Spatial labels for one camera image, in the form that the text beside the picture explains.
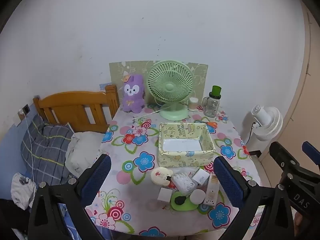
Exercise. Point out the cartoon print fabric storage box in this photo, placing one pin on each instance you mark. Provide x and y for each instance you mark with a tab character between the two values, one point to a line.
175	160

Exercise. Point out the clear plastic rectangular case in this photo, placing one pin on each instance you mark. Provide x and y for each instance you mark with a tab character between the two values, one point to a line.
211	192

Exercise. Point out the small black box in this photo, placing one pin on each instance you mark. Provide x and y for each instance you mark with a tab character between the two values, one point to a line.
255	153

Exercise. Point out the grey plaid pillow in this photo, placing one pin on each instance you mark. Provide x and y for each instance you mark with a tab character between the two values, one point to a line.
45	150

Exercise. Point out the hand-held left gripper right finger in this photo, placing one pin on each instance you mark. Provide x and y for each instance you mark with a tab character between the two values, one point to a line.
228	180

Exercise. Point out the green rounded tray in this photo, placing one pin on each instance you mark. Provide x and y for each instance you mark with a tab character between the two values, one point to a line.
185	207

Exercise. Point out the white packet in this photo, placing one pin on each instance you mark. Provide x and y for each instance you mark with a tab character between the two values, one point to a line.
183	183

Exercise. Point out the small white cube box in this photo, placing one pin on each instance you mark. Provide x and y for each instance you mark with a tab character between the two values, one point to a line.
165	195

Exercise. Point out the small black object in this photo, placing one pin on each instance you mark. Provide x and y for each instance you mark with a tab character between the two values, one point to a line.
179	200

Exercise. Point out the wooden bed headboard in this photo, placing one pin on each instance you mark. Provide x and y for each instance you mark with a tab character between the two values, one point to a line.
67	105

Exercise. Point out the beige patterned panel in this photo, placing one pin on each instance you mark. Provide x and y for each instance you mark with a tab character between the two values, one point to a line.
117	72

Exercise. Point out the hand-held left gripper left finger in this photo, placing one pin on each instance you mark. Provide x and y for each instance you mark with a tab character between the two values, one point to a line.
100	172

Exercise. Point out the green desk fan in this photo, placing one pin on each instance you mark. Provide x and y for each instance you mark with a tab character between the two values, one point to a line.
170	87

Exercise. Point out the white charger adapter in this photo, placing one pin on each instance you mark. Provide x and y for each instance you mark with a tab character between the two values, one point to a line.
200	177

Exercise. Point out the white standing fan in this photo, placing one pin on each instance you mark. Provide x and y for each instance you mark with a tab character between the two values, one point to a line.
267	122

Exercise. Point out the wall socket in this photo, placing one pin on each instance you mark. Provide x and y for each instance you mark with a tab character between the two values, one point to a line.
25	109

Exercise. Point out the white round object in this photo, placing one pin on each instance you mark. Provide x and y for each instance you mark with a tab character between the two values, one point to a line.
197	197

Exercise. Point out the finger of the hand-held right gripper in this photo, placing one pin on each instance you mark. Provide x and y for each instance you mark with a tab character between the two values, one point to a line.
312	152
282	160

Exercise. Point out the cotton swab jar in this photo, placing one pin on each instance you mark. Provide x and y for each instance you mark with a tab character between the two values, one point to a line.
193	105

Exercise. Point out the white cloth with dark print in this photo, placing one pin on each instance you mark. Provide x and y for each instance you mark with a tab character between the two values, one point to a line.
22	190

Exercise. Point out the glass jar mug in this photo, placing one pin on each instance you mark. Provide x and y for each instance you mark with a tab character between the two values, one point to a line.
211	106

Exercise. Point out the beige door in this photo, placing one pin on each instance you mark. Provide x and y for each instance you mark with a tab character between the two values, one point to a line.
307	80

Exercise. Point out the round cream compact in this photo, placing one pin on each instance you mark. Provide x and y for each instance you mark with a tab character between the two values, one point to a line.
160	176

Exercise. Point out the purple plush toy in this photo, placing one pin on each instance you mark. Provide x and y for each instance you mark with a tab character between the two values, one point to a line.
132	97

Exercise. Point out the floral tablecloth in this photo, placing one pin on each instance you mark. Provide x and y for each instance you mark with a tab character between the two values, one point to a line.
117	187

